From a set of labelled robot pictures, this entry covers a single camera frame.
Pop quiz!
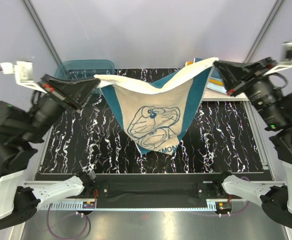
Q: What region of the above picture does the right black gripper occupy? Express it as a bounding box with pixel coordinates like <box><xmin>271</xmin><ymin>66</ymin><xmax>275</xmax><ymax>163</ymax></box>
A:
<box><xmin>213</xmin><ymin>55</ymin><xmax>290</xmax><ymax>130</ymax></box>

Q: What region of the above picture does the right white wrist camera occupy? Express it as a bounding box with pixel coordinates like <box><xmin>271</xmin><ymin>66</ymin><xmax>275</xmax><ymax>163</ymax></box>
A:
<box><xmin>264</xmin><ymin>40</ymin><xmax>292</xmax><ymax>76</ymax></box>

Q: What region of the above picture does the slotted aluminium cable rail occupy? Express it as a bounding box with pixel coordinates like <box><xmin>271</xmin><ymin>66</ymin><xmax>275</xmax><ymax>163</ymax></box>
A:
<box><xmin>39</xmin><ymin>198</ymin><xmax>97</xmax><ymax>211</ymax></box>

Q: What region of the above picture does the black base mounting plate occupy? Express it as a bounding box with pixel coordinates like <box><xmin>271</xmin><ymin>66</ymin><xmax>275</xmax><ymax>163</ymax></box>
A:
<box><xmin>65</xmin><ymin>173</ymin><xmax>242</xmax><ymax>210</ymax></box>

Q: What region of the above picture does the yellow bear towel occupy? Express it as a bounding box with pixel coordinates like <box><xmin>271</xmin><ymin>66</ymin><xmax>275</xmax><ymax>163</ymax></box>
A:
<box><xmin>184</xmin><ymin>61</ymin><xmax>224</xmax><ymax>86</ymax></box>

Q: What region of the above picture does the black marble pattern mat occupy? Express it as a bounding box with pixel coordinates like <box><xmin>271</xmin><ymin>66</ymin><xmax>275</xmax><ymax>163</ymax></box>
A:
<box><xmin>39</xmin><ymin>93</ymin><xmax>263</xmax><ymax>174</ymax></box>

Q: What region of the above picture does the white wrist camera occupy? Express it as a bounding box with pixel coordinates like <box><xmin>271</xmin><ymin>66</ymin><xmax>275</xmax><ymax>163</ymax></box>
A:
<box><xmin>0</xmin><ymin>61</ymin><xmax>46</xmax><ymax>93</ymax></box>
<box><xmin>264</xmin><ymin>40</ymin><xmax>292</xmax><ymax>76</ymax></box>

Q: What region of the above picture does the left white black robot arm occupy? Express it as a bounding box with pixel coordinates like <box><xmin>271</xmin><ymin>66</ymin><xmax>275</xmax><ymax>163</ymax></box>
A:
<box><xmin>0</xmin><ymin>74</ymin><xmax>100</xmax><ymax>230</ymax></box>

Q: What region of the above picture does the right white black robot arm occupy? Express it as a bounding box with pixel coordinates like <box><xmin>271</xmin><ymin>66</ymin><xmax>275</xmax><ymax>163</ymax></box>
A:
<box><xmin>213</xmin><ymin>57</ymin><xmax>292</xmax><ymax>229</ymax></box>

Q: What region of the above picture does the blue beige patterned towel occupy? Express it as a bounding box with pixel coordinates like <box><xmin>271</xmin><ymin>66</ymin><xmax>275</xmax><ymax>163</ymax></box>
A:
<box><xmin>193</xmin><ymin>57</ymin><xmax>203</xmax><ymax>63</ymax></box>

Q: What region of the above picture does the teal beige bordered towel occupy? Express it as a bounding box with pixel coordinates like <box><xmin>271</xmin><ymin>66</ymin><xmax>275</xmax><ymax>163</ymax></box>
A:
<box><xmin>94</xmin><ymin>57</ymin><xmax>217</xmax><ymax>155</ymax></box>

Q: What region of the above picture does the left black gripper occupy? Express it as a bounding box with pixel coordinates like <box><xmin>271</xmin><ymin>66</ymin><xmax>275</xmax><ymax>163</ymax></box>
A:
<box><xmin>21</xmin><ymin>72</ymin><xmax>102</xmax><ymax>143</ymax></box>

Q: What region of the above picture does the teal plastic basket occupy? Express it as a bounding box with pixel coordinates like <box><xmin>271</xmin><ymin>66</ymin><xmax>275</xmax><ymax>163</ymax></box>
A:
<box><xmin>54</xmin><ymin>59</ymin><xmax>115</xmax><ymax>81</ymax></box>

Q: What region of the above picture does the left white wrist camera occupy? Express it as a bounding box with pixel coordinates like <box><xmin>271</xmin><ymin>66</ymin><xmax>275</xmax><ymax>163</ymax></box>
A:
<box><xmin>0</xmin><ymin>61</ymin><xmax>46</xmax><ymax>93</ymax></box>

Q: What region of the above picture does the light blue folded towel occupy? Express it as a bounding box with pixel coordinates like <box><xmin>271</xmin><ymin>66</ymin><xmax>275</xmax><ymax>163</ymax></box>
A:
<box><xmin>207</xmin><ymin>68</ymin><xmax>227</xmax><ymax>95</ymax></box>

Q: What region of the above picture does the white plastic tray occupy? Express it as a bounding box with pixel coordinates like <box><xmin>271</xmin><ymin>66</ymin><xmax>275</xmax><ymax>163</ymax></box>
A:
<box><xmin>200</xmin><ymin>61</ymin><xmax>256</xmax><ymax>102</ymax></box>

